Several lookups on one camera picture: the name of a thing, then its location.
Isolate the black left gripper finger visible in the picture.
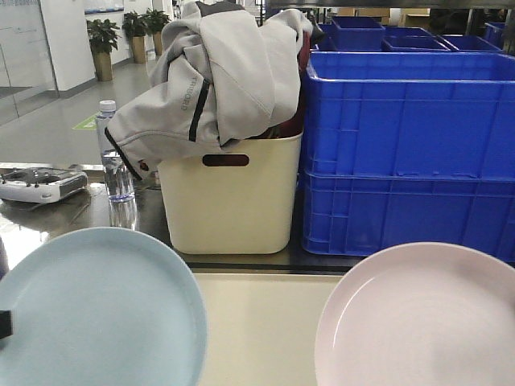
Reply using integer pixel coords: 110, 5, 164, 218
0, 310, 13, 339

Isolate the light blue plate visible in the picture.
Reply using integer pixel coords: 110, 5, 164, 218
1, 228, 208, 385

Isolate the pink plate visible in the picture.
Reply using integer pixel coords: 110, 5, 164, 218
314, 242, 514, 385

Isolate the cream serving tray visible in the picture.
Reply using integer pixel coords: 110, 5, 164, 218
196, 273, 340, 385

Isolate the white controller on table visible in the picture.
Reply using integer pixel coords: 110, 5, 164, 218
1, 167, 88, 203

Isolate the clear water bottle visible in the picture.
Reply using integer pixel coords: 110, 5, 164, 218
95, 100, 138, 230

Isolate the cream plastic basket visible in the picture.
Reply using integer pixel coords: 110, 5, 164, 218
158, 134, 302, 254

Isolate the potted plant gold pot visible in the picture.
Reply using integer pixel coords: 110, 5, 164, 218
86, 18, 120, 81

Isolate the grey jacket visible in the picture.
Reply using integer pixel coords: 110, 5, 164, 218
105, 2, 313, 179

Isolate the large blue crate lower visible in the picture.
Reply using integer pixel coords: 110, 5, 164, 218
303, 172, 514, 263

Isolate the large blue crate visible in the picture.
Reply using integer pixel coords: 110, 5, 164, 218
303, 172, 514, 263
304, 52, 514, 179

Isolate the small blue bin back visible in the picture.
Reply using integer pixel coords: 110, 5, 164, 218
332, 16, 385, 52

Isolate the large blue crate upper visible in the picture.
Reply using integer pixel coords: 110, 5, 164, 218
304, 52, 514, 179

